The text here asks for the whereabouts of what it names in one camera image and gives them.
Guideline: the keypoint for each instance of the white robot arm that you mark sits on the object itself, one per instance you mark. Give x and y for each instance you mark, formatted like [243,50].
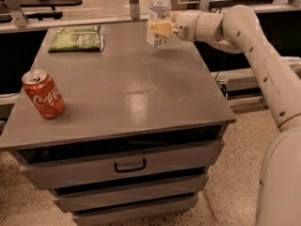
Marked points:
[238,30]

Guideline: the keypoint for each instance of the grey drawer cabinet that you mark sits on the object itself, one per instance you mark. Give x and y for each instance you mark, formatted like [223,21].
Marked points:
[127,97]

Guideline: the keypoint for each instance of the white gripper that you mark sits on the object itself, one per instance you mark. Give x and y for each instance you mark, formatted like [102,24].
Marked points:
[187,26]

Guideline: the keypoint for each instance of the grey drawer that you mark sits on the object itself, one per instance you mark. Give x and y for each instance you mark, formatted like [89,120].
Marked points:
[113,166]
[137,210]
[116,195]

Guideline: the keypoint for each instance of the metal railing frame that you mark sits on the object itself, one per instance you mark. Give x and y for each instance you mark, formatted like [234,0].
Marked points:
[89,12]

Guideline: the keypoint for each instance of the black drawer handle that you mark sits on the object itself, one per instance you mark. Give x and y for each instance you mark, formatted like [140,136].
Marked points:
[130,167]

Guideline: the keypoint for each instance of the red Coca-Cola can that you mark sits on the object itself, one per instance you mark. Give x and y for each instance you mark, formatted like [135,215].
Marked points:
[41,89]

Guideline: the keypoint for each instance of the middle grey drawer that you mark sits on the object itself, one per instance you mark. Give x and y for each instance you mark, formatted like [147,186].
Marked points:
[116,195]

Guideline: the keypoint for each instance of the clear plastic water bottle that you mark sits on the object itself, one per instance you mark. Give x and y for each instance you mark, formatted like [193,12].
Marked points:
[158,10]

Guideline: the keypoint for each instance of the bottom grey drawer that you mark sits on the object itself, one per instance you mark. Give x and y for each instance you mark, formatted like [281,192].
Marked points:
[137,210]

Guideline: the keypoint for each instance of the top grey drawer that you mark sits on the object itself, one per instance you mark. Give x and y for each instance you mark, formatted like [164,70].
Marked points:
[113,166]

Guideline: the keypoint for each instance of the green jalapeno chip bag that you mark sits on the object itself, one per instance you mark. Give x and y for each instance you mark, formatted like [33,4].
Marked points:
[78,40]

